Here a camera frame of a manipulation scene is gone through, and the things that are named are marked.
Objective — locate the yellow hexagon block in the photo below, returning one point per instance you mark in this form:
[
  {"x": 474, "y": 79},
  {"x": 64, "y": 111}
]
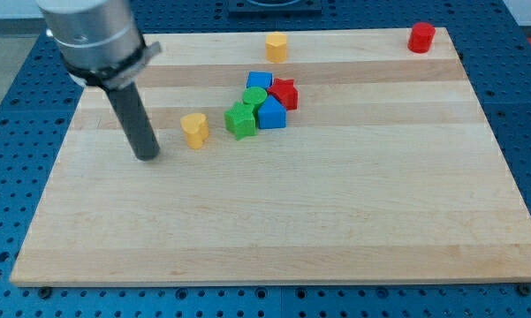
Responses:
[{"x": 276, "y": 47}]

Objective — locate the blue house-shaped block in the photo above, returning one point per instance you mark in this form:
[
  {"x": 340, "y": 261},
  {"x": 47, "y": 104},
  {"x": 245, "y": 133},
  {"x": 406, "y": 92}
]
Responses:
[{"x": 272, "y": 114}]

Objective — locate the red cylinder block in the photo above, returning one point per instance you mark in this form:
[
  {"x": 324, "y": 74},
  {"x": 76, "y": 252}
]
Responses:
[{"x": 421, "y": 37}]

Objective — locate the wooden board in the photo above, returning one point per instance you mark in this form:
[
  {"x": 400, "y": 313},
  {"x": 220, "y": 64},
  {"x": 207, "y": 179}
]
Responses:
[{"x": 386, "y": 173}]

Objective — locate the green star block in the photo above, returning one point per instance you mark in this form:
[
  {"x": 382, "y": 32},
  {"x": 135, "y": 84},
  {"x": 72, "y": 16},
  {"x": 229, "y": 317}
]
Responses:
[{"x": 240, "y": 120}]

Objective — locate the yellow heart block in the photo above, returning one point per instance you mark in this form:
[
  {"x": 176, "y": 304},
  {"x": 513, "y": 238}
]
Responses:
[{"x": 195, "y": 127}]

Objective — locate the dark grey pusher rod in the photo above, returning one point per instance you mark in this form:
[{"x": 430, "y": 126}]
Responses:
[{"x": 134, "y": 120}]

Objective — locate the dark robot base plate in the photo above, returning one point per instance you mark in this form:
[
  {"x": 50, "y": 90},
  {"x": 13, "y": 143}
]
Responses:
[{"x": 274, "y": 7}]

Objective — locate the red star block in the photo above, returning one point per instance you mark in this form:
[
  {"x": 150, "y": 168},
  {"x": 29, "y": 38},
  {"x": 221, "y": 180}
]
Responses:
[{"x": 285, "y": 92}]

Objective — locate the blue cube block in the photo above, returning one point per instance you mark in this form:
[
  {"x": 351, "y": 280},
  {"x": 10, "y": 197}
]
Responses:
[{"x": 259, "y": 79}]

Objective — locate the green cylinder block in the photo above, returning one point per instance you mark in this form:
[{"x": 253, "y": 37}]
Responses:
[{"x": 255, "y": 97}]

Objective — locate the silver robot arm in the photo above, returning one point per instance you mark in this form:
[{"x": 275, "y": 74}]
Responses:
[{"x": 101, "y": 46}]

